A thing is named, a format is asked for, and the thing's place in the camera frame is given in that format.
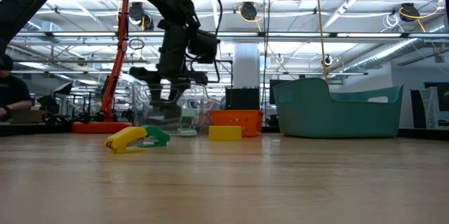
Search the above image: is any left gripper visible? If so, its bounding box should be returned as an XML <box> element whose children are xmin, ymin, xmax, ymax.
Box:
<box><xmin>128</xmin><ymin>37</ymin><xmax>208</xmax><ymax>109</ymax></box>

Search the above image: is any black stapler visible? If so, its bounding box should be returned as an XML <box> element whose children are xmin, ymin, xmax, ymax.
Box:
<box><xmin>150</xmin><ymin>99</ymin><xmax>184</xmax><ymax>120</ymax></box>

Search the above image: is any yellow stapler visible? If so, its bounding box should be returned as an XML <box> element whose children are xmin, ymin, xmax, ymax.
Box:
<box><xmin>104</xmin><ymin>126</ymin><xmax>148</xmax><ymax>154</ymax></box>

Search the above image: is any yellow tape roll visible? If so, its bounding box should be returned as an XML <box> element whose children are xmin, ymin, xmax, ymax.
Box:
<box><xmin>208</xmin><ymin>125</ymin><xmax>243</xmax><ymax>142</ymax></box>

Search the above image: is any clear plastic bin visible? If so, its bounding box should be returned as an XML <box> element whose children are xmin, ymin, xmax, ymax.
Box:
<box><xmin>131</xmin><ymin>83</ymin><xmax>225</xmax><ymax>136</ymax></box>

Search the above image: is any red desk lamp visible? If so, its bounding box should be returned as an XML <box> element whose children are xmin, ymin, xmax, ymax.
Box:
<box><xmin>72</xmin><ymin>0</ymin><xmax>133</xmax><ymax>134</ymax></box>

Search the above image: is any black ribbed box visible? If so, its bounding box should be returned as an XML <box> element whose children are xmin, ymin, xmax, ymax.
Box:
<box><xmin>224</xmin><ymin>86</ymin><xmax>261</xmax><ymax>111</ymax></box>

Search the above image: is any white building column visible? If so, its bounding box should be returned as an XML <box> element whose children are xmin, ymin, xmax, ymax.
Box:
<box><xmin>233</xmin><ymin>43</ymin><xmax>261</xmax><ymax>90</ymax></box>

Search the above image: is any orange plastic basket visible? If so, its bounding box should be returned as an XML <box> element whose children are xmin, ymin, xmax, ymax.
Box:
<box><xmin>210</xmin><ymin>109</ymin><xmax>264</xmax><ymax>138</ymax></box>

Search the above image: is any dark background monitor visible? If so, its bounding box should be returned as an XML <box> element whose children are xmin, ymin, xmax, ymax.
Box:
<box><xmin>269</xmin><ymin>79</ymin><xmax>292</xmax><ymax>105</ymax></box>

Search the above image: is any long ceiling light strip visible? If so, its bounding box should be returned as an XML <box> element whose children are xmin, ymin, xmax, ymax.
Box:
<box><xmin>10</xmin><ymin>30</ymin><xmax>449</xmax><ymax>39</ymax></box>

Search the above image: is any person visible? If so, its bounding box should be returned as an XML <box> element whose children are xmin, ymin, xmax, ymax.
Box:
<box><xmin>0</xmin><ymin>54</ymin><xmax>33</xmax><ymax>121</ymax></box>

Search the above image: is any teal plastic tub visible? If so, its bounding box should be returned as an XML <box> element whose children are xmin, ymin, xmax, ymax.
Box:
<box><xmin>272</xmin><ymin>77</ymin><xmax>405</xmax><ymax>139</ymax></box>

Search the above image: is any computer monitor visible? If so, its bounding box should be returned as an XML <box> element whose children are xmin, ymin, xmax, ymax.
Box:
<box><xmin>424</xmin><ymin>82</ymin><xmax>449</xmax><ymax>112</ymax></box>

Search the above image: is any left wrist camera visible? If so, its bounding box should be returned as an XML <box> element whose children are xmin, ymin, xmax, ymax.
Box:
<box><xmin>187</xmin><ymin>29</ymin><xmax>220</xmax><ymax>65</ymax></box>

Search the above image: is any background black metal frame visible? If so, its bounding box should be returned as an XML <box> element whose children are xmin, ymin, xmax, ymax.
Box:
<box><xmin>210</xmin><ymin>59</ymin><xmax>234</xmax><ymax>90</ymax></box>

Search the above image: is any ceiling cable reel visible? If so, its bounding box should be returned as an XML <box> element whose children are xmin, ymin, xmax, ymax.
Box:
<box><xmin>398</xmin><ymin>2</ymin><xmax>421</xmax><ymax>22</ymax></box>
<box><xmin>240</xmin><ymin>1</ymin><xmax>259</xmax><ymax>21</ymax></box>
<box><xmin>128</xmin><ymin>1</ymin><xmax>155</xmax><ymax>31</ymax></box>

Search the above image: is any yellow hanging cable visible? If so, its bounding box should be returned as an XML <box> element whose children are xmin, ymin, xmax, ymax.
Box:
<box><xmin>314</xmin><ymin>0</ymin><xmax>330</xmax><ymax>83</ymax></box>

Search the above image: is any silver ventilation duct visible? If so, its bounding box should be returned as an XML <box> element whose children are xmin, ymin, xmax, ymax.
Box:
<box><xmin>345</xmin><ymin>37</ymin><xmax>449</xmax><ymax>72</ymax></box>

